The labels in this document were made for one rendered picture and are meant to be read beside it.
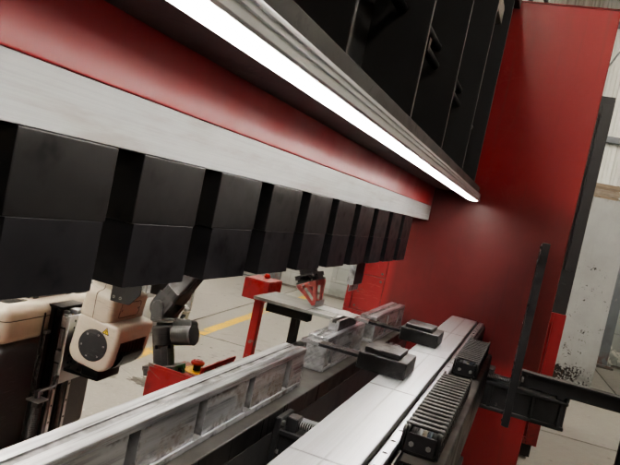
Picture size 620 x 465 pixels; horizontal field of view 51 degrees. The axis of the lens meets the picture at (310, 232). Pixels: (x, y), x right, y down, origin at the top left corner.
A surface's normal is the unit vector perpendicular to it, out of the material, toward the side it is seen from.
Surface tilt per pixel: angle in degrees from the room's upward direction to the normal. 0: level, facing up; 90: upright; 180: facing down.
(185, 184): 90
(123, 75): 90
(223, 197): 90
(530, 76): 90
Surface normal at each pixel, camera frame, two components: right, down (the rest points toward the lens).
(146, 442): 0.92, 0.21
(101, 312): -0.26, 0.00
